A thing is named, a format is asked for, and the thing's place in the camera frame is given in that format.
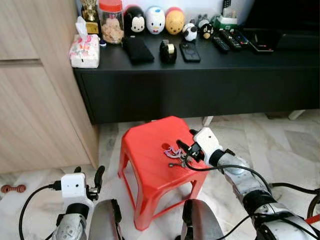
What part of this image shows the key bunch with pink charm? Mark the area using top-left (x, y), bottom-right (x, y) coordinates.
top-left (162, 143), bottom-right (189, 167)

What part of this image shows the silver left robot leg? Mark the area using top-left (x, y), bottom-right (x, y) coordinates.
top-left (88, 198), bottom-right (124, 240)

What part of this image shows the red plastic stool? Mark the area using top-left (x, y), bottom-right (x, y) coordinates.
top-left (118, 116), bottom-right (209, 232)

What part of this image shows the black TV console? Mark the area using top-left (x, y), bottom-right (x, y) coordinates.
top-left (73, 29), bottom-right (320, 125)

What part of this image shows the small brown dumbbell toy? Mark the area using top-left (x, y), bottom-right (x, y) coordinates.
top-left (0, 183), bottom-right (27, 195)

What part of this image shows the black phone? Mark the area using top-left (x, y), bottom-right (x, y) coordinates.
top-left (179, 42), bottom-right (202, 64)

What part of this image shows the black tape dispenser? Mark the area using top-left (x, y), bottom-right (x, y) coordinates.
top-left (159, 39), bottom-right (178, 65)

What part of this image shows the light wooden cabinet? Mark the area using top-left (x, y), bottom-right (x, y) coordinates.
top-left (0, 0), bottom-right (99, 174)

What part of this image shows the black remote control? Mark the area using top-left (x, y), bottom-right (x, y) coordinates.
top-left (211, 35), bottom-right (231, 54)
top-left (232, 30), bottom-right (251, 48)
top-left (220, 30), bottom-right (244, 51)

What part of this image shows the black wallet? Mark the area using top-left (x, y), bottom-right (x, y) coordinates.
top-left (122, 36), bottom-right (155, 65)

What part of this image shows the small white panda figure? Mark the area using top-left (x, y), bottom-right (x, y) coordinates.
top-left (182, 22), bottom-right (199, 42)

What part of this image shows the small black toy figure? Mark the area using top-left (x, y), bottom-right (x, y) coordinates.
top-left (198, 16), bottom-right (215, 40)

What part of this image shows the yellow round plush toy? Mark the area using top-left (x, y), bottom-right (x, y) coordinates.
top-left (165, 7), bottom-right (186, 36)

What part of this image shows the black flat tray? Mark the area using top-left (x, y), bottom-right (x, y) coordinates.
top-left (242, 28), bottom-right (281, 54)

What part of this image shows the green and white box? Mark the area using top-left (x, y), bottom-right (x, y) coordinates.
top-left (213, 14), bottom-right (239, 31)

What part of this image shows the white round plush toy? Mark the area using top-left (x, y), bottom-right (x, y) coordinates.
top-left (145, 6), bottom-right (166, 35)

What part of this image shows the printed tissue pack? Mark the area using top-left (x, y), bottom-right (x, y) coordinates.
top-left (69, 16), bottom-right (101, 69)

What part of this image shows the black mouse plush toy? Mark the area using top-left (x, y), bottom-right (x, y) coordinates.
top-left (124, 5), bottom-right (147, 35)

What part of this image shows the clear jar with red lid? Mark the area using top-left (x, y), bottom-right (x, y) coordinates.
top-left (97, 0), bottom-right (125, 45)

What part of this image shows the black television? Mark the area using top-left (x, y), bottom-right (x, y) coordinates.
top-left (238, 0), bottom-right (320, 51)

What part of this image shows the gold trophy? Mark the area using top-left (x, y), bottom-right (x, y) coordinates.
top-left (81, 0), bottom-right (100, 35)

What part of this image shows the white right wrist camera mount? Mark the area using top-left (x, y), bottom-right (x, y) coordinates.
top-left (192, 127), bottom-right (224, 160)

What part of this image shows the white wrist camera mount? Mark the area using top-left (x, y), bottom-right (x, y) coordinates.
top-left (192, 127), bottom-right (224, 160)
top-left (61, 173), bottom-right (87, 201)

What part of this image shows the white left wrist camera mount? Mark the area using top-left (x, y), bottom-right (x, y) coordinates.
top-left (61, 173), bottom-right (87, 201)

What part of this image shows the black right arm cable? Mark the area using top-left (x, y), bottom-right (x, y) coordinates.
top-left (169, 159), bottom-right (275, 216)

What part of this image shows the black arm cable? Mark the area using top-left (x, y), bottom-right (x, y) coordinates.
top-left (169, 159), bottom-right (275, 216)
top-left (18, 181), bottom-right (62, 240)

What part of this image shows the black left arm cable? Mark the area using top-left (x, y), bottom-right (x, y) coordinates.
top-left (18, 181), bottom-right (62, 240)

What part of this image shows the red strap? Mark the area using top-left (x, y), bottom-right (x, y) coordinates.
top-left (303, 213), bottom-right (320, 225)

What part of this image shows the black floor cable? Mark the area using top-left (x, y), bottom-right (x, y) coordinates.
top-left (272, 182), bottom-right (320, 222)

